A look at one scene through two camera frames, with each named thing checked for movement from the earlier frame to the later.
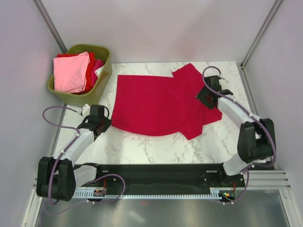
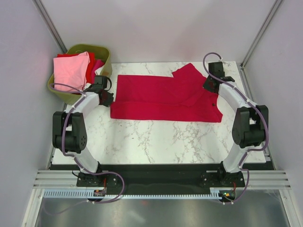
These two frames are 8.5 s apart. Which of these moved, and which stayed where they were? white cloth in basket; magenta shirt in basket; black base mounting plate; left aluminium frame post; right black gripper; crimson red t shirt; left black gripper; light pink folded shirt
Moved: right black gripper; left black gripper; crimson red t shirt
Stayed: light pink folded shirt; magenta shirt in basket; white cloth in basket; black base mounting plate; left aluminium frame post
